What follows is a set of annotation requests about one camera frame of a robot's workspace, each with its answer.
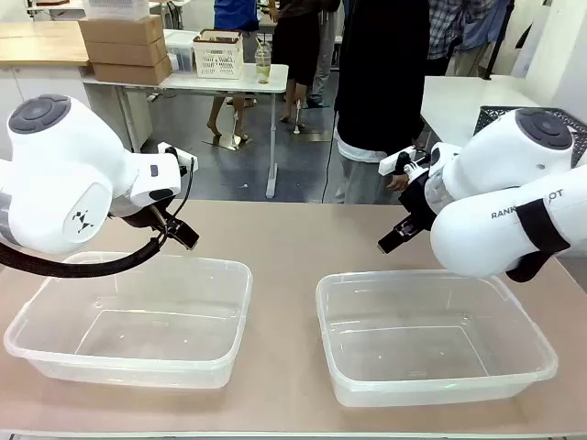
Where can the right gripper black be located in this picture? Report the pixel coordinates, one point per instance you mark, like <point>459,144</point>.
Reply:
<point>415,201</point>

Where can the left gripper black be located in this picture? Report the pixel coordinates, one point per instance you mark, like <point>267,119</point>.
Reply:
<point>140,217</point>

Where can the clear plastic bin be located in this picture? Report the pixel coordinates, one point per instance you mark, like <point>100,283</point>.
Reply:
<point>435,334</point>
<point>137,321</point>

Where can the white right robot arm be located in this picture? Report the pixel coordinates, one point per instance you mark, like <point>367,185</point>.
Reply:
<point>486,229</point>

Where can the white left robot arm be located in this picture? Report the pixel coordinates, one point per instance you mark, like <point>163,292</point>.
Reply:
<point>69,151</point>

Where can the person's left hand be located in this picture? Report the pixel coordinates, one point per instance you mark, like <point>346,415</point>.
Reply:
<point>398,182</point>

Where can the white folding table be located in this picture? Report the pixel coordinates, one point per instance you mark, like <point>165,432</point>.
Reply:
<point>215,84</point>

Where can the white side table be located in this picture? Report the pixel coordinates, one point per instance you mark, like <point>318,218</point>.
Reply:
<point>468,98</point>

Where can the person in black top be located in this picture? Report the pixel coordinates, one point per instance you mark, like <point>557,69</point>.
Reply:
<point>380,69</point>

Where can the brown cardboard box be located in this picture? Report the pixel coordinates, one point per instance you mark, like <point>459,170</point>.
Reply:
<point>121,29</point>
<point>126,52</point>
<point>130,72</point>

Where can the white slatted plastic crate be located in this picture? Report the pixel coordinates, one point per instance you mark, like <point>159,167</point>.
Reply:
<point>218,57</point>

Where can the clear lidded storage box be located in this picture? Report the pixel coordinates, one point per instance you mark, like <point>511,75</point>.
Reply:
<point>181,52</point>

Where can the plastic cup with straw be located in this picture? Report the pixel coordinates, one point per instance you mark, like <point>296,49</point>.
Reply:
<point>263,64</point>

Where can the bystander in plaid shirt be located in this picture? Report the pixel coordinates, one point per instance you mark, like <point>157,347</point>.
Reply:
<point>445,27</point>

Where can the bystander in black dress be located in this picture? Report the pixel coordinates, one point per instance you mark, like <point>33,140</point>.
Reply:
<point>298,41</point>

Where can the bystander in light blue shirt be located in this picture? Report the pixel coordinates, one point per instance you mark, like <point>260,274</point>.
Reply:
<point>486,27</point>

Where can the translucent white container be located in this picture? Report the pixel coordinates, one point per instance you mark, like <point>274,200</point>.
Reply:
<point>117,8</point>

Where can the wooden counter top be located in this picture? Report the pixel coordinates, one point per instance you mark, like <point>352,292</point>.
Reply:
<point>41,43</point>

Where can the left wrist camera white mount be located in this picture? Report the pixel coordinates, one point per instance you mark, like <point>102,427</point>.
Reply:
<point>183,160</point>

